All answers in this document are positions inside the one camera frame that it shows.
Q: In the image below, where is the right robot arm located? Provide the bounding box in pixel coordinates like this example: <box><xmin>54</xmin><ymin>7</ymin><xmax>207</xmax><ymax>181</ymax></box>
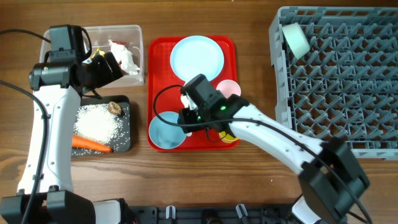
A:
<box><xmin>178</xmin><ymin>74</ymin><xmax>371</xmax><ymax>223</ymax></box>

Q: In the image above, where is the green bowl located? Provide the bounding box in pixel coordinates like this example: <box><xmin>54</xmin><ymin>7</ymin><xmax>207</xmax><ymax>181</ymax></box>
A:
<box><xmin>282</xmin><ymin>22</ymin><xmax>310</xmax><ymax>59</ymax></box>

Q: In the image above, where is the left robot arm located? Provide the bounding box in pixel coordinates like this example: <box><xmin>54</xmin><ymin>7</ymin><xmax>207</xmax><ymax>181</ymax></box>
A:
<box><xmin>1</xmin><ymin>25</ymin><xmax>123</xmax><ymax>223</ymax></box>

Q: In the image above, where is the light blue bowl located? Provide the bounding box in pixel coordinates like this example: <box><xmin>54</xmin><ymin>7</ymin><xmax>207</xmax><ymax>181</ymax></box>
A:
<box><xmin>148</xmin><ymin>116</ymin><xmax>187</xmax><ymax>149</ymax></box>

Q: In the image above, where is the red snack wrapper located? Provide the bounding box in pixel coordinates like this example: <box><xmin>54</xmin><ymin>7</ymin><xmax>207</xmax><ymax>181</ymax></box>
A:
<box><xmin>111</xmin><ymin>41</ymin><xmax>127</xmax><ymax>46</ymax></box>

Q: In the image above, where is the red serving tray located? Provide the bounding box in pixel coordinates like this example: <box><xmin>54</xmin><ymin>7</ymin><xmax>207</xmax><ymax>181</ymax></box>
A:
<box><xmin>147</xmin><ymin>35</ymin><xmax>239</xmax><ymax>152</ymax></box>

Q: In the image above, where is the brown food lump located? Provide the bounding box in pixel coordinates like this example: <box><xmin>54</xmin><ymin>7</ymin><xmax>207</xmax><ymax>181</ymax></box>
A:
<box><xmin>108</xmin><ymin>101</ymin><xmax>123</xmax><ymax>115</ymax></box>

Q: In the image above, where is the orange carrot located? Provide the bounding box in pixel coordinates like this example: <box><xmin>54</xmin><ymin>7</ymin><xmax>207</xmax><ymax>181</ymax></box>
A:
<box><xmin>72</xmin><ymin>135</ymin><xmax>113</xmax><ymax>153</ymax></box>

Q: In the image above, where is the yellow cup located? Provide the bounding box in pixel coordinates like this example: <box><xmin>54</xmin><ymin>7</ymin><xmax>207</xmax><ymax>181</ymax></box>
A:
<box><xmin>219</xmin><ymin>131</ymin><xmax>238</xmax><ymax>144</ymax></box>

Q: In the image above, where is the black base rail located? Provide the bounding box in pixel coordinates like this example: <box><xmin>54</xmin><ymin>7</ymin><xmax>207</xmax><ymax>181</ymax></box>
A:
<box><xmin>129</xmin><ymin>204</ymin><xmax>299</xmax><ymax>224</ymax></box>

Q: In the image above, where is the light blue plate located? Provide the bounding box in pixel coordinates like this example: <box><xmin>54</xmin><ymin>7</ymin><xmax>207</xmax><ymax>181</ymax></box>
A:
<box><xmin>170</xmin><ymin>35</ymin><xmax>224</xmax><ymax>82</ymax></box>

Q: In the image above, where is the clear plastic bin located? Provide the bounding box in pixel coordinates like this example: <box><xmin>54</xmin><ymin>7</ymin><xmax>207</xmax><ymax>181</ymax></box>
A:
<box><xmin>39</xmin><ymin>24</ymin><xmax>145</xmax><ymax>88</ymax></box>

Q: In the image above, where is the white rice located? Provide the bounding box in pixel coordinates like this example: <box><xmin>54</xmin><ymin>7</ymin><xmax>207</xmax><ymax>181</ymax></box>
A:
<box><xmin>72</xmin><ymin>101</ymin><xmax>131</xmax><ymax>154</ymax></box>

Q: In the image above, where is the white napkin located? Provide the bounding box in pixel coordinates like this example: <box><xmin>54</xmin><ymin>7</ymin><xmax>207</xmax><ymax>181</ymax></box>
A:
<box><xmin>108</xmin><ymin>40</ymin><xmax>140</xmax><ymax>75</ymax></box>

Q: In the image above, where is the yellow snack wrapper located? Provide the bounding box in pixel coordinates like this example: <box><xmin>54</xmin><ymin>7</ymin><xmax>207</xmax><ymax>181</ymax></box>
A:
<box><xmin>90</xmin><ymin>47</ymin><xmax>106</xmax><ymax>59</ymax></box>

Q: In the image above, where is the black waste tray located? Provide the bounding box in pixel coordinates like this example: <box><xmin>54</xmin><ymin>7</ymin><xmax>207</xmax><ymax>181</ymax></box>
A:
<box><xmin>73</xmin><ymin>95</ymin><xmax>131</xmax><ymax>153</ymax></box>

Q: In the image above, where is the pink cup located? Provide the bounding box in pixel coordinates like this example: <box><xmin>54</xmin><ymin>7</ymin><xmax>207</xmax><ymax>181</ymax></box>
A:
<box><xmin>216</xmin><ymin>80</ymin><xmax>241</xmax><ymax>98</ymax></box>

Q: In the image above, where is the grey dishwasher rack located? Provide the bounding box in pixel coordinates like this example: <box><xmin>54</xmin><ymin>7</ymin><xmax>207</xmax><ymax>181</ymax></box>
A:
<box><xmin>269</xmin><ymin>6</ymin><xmax>397</xmax><ymax>160</ymax></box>

